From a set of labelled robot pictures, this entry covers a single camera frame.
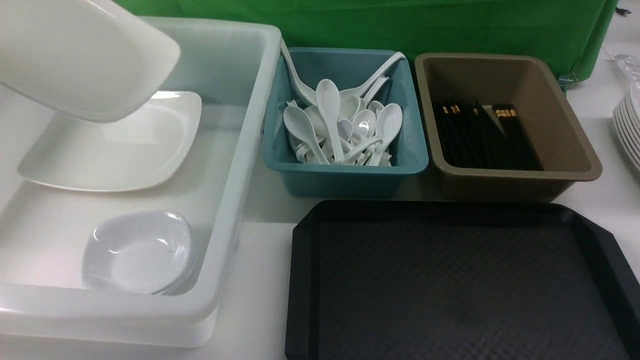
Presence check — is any large white rice plate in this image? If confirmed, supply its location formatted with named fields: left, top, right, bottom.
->
left=0, top=0, right=181, bottom=123

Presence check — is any black serving tray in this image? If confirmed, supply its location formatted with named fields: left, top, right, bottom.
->
left=284, top=199, right=640, bottom=360

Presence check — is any white spoon right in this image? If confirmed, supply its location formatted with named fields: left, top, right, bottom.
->
left=366, top=103, right=403, bottom=166

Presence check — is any large white plastic tub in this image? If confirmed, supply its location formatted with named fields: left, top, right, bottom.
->
left=0, top=16, right=282, bottom=347

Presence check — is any brown plastic bin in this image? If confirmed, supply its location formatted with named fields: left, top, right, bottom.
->
left=414, top=53, right=602, bottom=203

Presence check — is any white soup spoon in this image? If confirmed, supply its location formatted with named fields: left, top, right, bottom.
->
left=315, top=79, right=345, bottom=166

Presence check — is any white spoon leaning back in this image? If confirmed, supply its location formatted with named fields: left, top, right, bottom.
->
left=339, top=52, right=406, bottom=98

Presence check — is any white square plate in tub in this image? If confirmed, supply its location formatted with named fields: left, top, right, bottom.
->
left=17, top=91, right=202, bottom=193

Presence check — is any clear plastic wrap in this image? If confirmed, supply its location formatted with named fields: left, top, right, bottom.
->
left=610, top=54, right=640, bottom=83

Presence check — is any white bowl in tub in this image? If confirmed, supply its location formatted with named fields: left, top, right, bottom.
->
left=80, top=209, right=195, bottom=296

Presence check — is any long white ladle spoon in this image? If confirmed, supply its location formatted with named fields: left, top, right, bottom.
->
left=279, top=39, right=317, bottom=106

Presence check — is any stack of white plates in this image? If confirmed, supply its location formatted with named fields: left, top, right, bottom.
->
left=612, top=81, right=640, bottom=171

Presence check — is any teal plastic bin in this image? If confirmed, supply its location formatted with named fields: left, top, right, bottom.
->
left=261, top=47, right=430, bottom=199

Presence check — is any white spoon left front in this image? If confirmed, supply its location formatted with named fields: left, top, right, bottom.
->
left=283, top=105, right=329, bottom=166

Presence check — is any black chopsticks pile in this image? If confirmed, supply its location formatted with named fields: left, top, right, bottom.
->
left=432, top=101, right=544, bottom=171

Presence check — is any metal binder clip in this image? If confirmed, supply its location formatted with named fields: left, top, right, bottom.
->
left=557, top=72, right=581, bottom=92

